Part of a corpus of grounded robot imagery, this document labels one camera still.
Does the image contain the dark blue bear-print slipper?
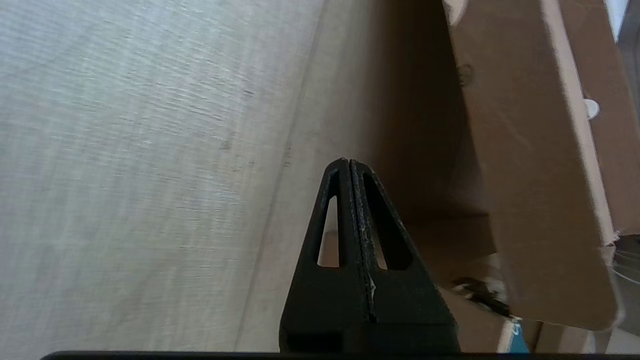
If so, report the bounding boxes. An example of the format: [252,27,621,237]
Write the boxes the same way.
[509,322,532,354]

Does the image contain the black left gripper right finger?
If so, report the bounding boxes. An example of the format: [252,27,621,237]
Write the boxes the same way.
[350,159,461,353]

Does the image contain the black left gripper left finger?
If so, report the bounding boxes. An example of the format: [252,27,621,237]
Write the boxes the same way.
[279,157,374,353]

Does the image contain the brown cardboard shoe box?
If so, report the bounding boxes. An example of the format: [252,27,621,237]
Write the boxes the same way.
[320,0,640,354]

